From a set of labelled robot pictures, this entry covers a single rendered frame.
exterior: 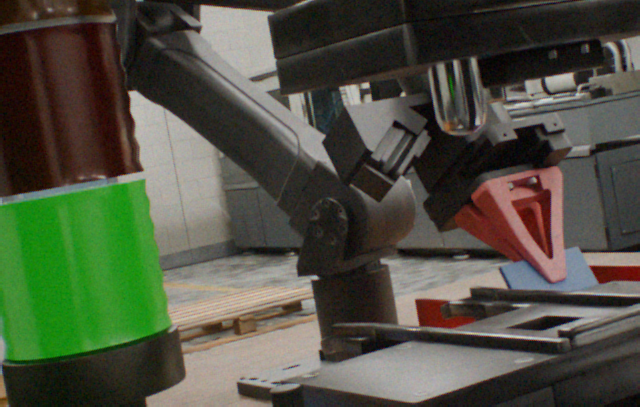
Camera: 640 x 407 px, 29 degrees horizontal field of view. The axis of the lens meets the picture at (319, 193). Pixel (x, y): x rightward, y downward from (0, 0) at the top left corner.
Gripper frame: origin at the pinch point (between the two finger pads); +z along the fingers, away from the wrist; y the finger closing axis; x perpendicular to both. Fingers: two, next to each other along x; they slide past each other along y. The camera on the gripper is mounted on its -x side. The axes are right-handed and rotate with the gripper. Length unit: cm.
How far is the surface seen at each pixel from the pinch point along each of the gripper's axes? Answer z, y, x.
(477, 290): 3.3, 10.5, -14.8
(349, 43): -2.5, 26.9, -28.0
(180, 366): 12, 36, -44
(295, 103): -440, -712, 492
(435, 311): -1.3, -5.3, -6.1
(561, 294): 6.7, 16.6, -15.3
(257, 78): -493, -747, 492
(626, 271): 1.7, 0.9, 5.3
